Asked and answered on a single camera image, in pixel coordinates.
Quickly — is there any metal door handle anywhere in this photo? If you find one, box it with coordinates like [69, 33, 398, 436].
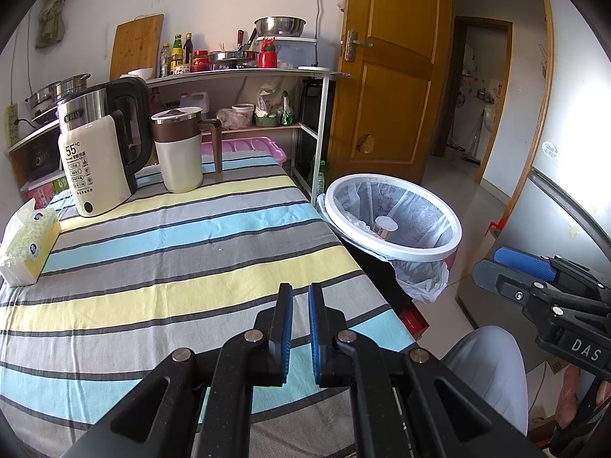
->
[341, 30, 374, 62]

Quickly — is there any yellow power strip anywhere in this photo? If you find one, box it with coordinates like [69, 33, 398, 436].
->
[5, 103, 19, 146]

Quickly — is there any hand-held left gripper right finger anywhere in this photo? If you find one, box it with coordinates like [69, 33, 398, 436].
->
[308, 283, 545, 458]

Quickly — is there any person's right hand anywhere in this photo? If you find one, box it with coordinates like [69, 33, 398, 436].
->
[555, 369, 611, 430]

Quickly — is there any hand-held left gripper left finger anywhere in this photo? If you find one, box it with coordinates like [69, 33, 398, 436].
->
[71, 283, 293, 458]

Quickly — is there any person's leg in grey trousers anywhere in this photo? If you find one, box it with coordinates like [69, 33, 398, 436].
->
[441, 325, 529, 436]

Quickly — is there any steel mixing bowl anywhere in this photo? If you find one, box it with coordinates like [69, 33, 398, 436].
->
[253, 16, 307, 38]

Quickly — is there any green hanging cloth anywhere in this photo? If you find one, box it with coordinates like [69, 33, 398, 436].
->
[36, 0, 68, 49]

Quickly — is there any pink plastic storage box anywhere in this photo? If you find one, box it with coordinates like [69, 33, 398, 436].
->
[200, 136, 288, 165]

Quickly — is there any yellow white tissue pack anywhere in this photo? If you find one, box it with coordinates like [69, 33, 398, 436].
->
[0, 198, 62, 287]

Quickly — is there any steel frying pan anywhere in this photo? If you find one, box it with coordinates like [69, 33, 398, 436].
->
[209, 50, 259, 68]

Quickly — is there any steel electric kettle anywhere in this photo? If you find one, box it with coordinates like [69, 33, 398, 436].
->
[56, 76, 154, 219]

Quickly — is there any green box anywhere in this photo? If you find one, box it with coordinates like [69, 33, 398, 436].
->
[19, 172, 72, 208]

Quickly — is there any white trash bin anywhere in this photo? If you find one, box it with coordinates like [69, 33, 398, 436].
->
[317, 173, 463, 303]

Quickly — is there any red plastic container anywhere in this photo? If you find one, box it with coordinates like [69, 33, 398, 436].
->
[484, 214, 509, 237]

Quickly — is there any dark appliance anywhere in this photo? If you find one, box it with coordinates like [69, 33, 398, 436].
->
[10, 126, 63, 187]

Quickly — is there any clear plastic bin liner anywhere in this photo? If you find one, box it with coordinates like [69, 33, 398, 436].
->
[319, 179, 454, 303]

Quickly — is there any bamboo cutting board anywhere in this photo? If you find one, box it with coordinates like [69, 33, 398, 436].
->
[110, 13, 164, 81]

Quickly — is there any plastic oil jug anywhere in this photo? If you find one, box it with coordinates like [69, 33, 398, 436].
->
[179, 92, 211, 118]

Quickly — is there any white plastic container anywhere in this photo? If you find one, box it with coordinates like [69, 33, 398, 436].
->
[255, 35, 318, 68]

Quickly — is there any white kitchen shelf rack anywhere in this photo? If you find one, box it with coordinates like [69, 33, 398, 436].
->
[5, 68, 351, 206]

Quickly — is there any steel steamer pot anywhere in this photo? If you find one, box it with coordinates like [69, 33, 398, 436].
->
[24, 73, 91, 115]

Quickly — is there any wooden door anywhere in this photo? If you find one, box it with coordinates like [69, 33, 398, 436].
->
[327, 0, 452, 184]

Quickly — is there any white plastic bag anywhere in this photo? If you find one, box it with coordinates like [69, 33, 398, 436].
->
[255, 81, 287, 118]

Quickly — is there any brown cream jug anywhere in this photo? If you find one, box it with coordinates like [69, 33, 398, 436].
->
[151, 107, 223, 194]

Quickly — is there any red bottle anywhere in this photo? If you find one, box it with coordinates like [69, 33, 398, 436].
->
[258, 38, 278, 68]

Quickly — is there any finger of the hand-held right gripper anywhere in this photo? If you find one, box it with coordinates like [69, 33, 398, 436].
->
[494, 245, 611, 293]
[472, 258, 611, 339]

